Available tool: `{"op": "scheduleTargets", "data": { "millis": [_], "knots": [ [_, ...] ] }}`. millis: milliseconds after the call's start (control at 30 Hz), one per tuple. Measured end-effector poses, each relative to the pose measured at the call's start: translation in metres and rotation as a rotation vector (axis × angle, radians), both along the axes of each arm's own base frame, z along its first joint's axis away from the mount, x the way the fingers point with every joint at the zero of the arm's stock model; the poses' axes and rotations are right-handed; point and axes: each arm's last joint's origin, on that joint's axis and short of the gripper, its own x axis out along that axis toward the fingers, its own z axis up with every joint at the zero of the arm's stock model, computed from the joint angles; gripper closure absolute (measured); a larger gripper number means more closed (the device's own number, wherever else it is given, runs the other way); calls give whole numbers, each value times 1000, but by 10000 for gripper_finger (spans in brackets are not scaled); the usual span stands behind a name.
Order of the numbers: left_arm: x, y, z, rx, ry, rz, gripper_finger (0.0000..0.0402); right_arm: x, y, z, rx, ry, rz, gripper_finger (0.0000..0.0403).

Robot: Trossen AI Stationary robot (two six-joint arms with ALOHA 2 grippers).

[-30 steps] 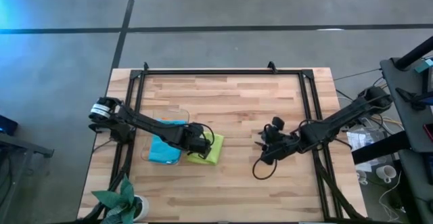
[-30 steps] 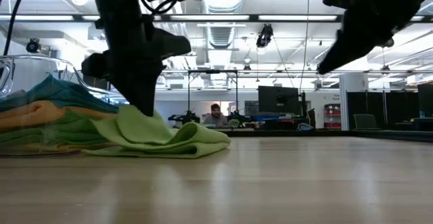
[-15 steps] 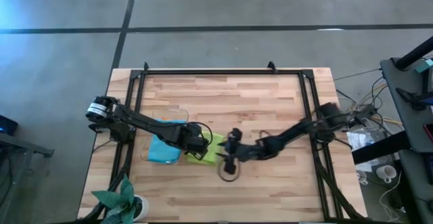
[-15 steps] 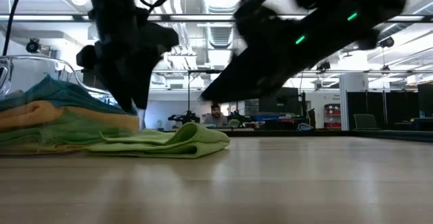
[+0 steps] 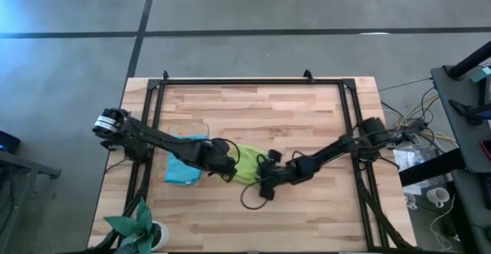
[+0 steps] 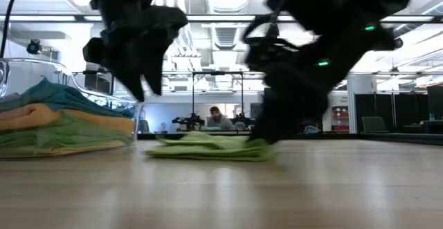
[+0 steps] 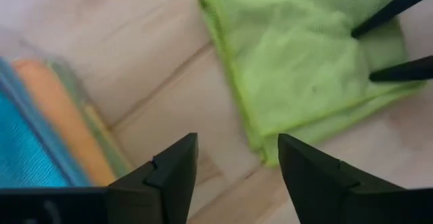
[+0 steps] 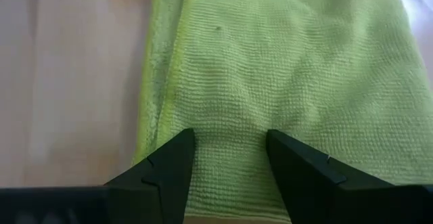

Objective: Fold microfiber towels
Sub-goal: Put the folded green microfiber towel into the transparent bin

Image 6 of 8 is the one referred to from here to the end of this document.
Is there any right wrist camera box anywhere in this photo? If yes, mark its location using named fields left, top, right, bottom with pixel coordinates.
left=243, top=35, right=304, bottom=71

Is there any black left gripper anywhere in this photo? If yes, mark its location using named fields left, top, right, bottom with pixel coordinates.
left=82, top=6, right=181, bottom=103

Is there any orange microfiber towel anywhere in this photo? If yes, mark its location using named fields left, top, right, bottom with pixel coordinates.
left=0, top=103, right=136, bottom=135

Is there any grey chair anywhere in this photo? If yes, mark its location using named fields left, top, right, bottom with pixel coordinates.
left=361, top=116, right=389, bottom=134

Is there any black metal station frame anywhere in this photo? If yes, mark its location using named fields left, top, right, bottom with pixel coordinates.
left=191, top=71, right=245, bottom=119

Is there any clear plastic bin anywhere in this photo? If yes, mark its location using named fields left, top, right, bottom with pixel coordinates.
left=0, top=57, right=143, bottom=160

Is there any yellow microfiber towel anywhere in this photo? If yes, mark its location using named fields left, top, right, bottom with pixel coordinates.
left=0, top=140, right=134, bottom=158

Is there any small red drawer shelf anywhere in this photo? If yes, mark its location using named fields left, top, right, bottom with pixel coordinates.
left=331, top=105, right=350, bottom=132

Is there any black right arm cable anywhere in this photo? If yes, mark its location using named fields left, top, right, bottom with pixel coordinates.
left=242, top=0, right=295, bottom=45

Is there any black aluminium table frame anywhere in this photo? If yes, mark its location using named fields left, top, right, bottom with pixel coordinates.
left=0, top=13, right=443, bottom=145

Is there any black hanging screen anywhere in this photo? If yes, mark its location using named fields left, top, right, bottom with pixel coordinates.
left=84, top=70, right=116, bottom=94

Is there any silver ventilation duct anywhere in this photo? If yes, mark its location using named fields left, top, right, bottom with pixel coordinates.
left=203, top=0, right=253, bottom=50

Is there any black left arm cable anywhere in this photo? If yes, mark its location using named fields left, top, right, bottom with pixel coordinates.
left=0, top=0, right=24, bottom=59

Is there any black cabinet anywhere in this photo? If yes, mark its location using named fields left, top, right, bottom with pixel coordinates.
left=426, top=85, right=443, bottom=121

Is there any blue microfiber towel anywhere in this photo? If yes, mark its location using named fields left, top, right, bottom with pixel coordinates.
left=0, top=77, right=134, bottom=118

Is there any green microfiber towel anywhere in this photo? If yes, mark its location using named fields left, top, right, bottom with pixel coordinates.
left=0, top=111, right=135, bottom=150

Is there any lime microfiber towel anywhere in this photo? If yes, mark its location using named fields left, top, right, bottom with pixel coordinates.
left=144, top=130, right=277, bottom=163

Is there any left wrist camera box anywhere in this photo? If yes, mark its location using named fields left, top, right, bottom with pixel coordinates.
left=147, top=6, right=190, bottom=38

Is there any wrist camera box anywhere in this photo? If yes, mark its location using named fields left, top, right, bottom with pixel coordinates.
left=147, top=6, right=190, bottom=38
left=243, top=35, right=304, bottom=71

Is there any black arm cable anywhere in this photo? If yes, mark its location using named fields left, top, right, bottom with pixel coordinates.
left=242, top=0, right=295, bottom=45
left=0, top=0, right=24, bottom=59

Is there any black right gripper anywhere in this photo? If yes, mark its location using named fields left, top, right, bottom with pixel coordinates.
left=247, top=24, right=397, bottom=144

